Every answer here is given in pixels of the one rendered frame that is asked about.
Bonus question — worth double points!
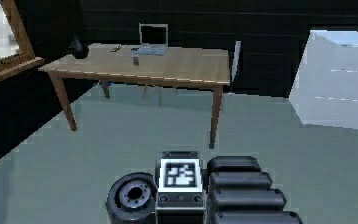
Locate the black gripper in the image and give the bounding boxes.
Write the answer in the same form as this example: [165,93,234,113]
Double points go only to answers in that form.
[105,171,159,224]

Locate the black round vase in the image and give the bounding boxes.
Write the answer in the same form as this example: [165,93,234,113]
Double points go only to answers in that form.
[68,35,90,60]

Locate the brown wooden table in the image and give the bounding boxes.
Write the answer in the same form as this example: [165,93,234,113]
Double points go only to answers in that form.
[38,43,231,150]

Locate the grey open laptop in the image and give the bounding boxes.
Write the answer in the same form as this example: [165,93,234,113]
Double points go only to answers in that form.
[131,23,170,57]

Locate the wooden framed window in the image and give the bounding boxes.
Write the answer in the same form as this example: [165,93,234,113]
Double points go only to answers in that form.
[0,0,46,87]

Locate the pale grey chest of drawers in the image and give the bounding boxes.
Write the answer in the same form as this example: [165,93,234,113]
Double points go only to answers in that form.
[288,29,358,132]

